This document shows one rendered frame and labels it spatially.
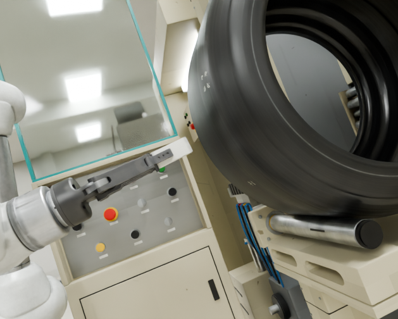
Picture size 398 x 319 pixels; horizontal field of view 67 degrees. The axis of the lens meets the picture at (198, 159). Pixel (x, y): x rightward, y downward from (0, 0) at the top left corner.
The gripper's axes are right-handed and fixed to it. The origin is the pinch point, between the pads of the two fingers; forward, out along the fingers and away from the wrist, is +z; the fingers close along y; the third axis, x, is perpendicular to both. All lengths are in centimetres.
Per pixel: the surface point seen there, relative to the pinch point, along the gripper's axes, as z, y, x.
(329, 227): 18.2, -3.9, 24.5
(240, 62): 14.0, -11.2, -6.6
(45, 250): -312, 939, 1
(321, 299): 23, 26, 51
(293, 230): 17.9, 10.1, 26.1
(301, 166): 14.9, -11.0, 11.6
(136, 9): 106, 342, -235
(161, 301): -17, 60, 39
